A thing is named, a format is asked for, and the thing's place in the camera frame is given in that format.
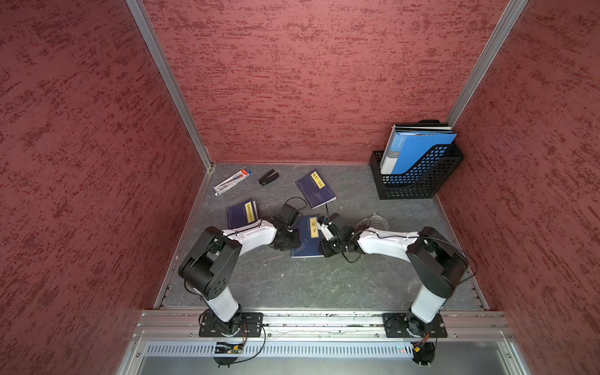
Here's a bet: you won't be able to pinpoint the blue folder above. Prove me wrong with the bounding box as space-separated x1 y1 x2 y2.
380 131 456 175

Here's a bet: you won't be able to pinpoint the blue book Zhuangzi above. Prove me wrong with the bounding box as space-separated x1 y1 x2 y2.
291 215 323 259

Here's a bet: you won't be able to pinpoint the blue book Tang poems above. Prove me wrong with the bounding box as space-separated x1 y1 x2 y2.
295 169 337 209

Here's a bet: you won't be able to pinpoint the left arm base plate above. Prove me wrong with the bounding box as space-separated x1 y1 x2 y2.
198 310 264 338

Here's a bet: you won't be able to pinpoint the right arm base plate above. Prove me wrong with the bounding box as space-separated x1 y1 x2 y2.
382 312 448 339

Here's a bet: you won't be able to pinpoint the grey knitted cloth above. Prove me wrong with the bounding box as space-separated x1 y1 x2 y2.
356 212 390 231

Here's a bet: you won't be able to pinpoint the dark folders behind blue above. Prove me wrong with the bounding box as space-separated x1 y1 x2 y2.
393 120 453 134

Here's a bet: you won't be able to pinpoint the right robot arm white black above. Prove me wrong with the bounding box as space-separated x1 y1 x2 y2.
317 214 470 338

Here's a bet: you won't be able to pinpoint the black mesh file holder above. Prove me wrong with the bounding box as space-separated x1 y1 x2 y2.
370 144 463 200

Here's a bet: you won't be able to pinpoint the blue book Yuewei notes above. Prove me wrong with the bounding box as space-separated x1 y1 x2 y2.
227 198 259 230

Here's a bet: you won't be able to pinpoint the white red pen package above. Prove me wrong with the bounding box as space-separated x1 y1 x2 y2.
213 169 253 196

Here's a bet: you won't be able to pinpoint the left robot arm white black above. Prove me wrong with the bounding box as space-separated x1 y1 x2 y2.
178 203 302 338

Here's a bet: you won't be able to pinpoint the black stapler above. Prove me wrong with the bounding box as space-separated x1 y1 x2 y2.
259 169 280 186

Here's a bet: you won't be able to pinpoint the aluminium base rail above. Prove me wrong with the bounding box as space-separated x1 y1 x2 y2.
117 309 530 374

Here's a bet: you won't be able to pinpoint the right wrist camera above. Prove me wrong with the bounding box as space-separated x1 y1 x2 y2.
317 216 334 241

